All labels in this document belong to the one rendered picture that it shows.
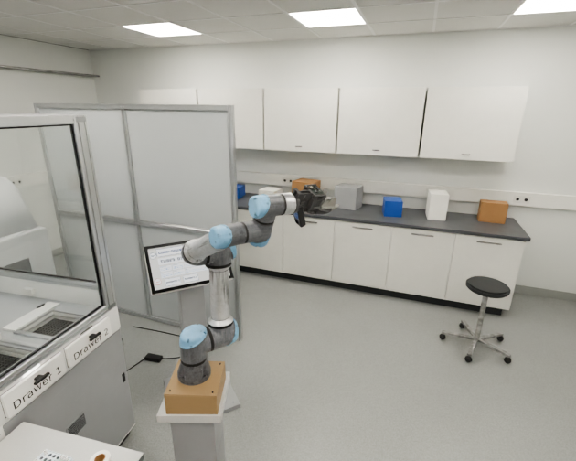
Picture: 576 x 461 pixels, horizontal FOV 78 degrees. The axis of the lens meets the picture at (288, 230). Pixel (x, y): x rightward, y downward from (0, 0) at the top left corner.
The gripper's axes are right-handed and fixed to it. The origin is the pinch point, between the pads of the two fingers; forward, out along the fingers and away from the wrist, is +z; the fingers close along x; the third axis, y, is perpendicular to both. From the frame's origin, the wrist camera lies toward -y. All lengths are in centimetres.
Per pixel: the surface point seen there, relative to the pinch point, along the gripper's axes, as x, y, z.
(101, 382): 36, -143, -77
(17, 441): 5, -110, -111
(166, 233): 164, -153, -4
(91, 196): 87, -52, -71
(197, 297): 66, -126, -13
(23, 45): 484, -105, -90
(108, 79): 507, -144, 8
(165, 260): 81, -100, -32
